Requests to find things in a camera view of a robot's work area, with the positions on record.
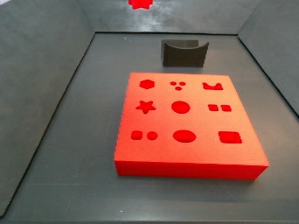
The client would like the red star object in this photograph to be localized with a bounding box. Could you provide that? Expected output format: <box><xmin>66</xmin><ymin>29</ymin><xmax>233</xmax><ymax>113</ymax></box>
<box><xmin>129</xmin><ymin>0</ymin><xmax>154</xmax><ymax>10</ymax></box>

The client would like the red shape sorter block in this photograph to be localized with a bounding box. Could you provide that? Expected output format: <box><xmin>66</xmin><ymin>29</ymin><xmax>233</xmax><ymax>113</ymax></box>
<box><xmin>115</xmin><ymin>73</ymin><xmax>269</xmax><ymax>180</ymax></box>

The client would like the black curved holder block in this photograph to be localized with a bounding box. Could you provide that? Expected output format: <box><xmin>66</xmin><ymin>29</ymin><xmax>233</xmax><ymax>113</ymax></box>
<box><xmin>162</xmin><ymin>39</ymin><xmax>210</xmax><ymax>67</ymax></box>

